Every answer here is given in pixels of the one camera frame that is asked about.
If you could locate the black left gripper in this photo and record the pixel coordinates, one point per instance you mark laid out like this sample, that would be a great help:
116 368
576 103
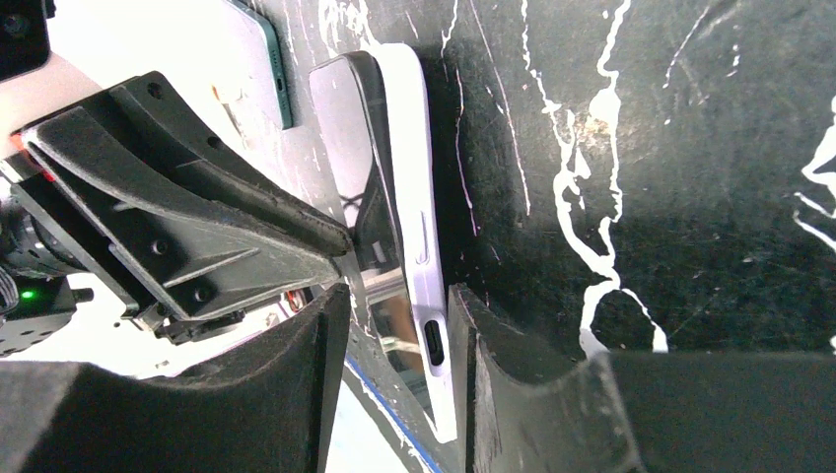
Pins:
199 259

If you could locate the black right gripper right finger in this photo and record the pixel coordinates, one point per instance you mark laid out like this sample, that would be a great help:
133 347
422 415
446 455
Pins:
521 407

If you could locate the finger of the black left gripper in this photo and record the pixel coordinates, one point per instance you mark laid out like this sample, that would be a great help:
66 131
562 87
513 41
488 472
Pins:
174 141

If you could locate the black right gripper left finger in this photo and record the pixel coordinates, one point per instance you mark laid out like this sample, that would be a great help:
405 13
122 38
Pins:
267 405

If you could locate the dark teal smartphone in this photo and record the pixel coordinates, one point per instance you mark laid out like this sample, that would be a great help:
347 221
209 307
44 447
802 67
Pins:
257 45

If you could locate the black lavender-cased smartphone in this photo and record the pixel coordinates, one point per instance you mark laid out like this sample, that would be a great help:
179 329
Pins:
349 104

